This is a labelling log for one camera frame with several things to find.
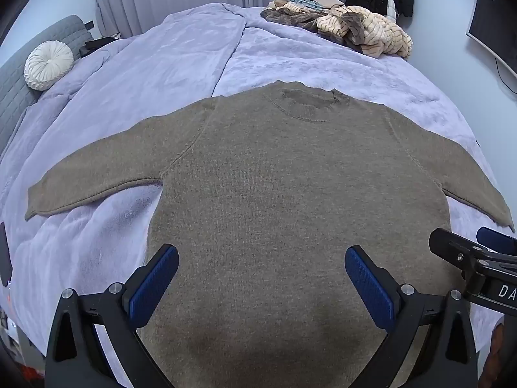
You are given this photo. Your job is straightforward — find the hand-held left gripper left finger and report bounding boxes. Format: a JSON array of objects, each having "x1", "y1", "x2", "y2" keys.
[{"x1": 45, "y1": 243, "x2": 179, "y2": 388}]

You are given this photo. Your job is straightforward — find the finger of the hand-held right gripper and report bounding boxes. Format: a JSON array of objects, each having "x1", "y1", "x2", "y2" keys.
[
  {"x1": 429, "y1": 228, "x2": 489, "y2": 275},
  {"x1": 477, "y1": 226, "x2": 517, "y2": 255}
]

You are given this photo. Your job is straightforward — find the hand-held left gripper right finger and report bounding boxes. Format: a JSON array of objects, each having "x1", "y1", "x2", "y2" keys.
[{"x1": 344, "y1": 245, "x2": 479, "y2": 388}]

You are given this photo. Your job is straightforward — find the brown knit sweater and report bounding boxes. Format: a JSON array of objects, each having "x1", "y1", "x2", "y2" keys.
[{"x1": 24, "y1": 81, "x2": 515, "y2": 388}]

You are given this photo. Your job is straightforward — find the black smartphone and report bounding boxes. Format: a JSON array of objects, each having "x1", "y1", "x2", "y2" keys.
[{"x1": 0, "y1": 222, "x2": 13, "y2": 287}]

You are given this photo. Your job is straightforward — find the lavender fleece blanket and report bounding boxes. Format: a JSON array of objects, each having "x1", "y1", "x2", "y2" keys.
[{"x1": 0, "y1": 2, "x2": 510, "y2": 388}]

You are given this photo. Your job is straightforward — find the cream striped fuzzy garment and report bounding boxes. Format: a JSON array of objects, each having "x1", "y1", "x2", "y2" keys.
[{"x1": 279, "y1": 2, "x2": 413, "y2": 59}]

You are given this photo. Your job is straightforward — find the round white pleated pillow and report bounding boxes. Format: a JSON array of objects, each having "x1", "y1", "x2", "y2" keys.
[{"x1": 24, "y1": 40, "x2": 75, "y2": 92}]

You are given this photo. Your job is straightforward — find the grey quilted headboard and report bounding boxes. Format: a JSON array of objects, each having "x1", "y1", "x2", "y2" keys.
[{"x1": 0, "y1": 15, "x2": 93, "y2": 146}]

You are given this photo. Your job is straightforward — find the small black object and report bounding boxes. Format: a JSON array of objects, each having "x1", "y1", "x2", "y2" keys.
[{"x1": 79, "y1": 34, "x2": 122, "y2": 57}]

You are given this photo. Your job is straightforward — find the brown fuzzy garment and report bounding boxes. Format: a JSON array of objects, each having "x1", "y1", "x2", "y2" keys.
[{"x1": 260, "y1": 7, "x2": 364, "y2": 53}]

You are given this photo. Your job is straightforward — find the beige folded garment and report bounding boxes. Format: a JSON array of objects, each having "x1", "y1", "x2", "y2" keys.
[{"x1": 270, "y1": 0, "x2": 348, "y2": 11}]

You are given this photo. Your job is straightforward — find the black television cable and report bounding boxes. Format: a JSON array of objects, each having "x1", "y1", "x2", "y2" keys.
[{"x1": 495, "y1": 59, "x2": 517, "y2": 93}]

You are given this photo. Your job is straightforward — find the wall-mounted television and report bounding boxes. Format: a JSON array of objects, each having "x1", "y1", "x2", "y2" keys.
[{"x1": 466, "y1": 0, "x2": 517, "y2": 79}]

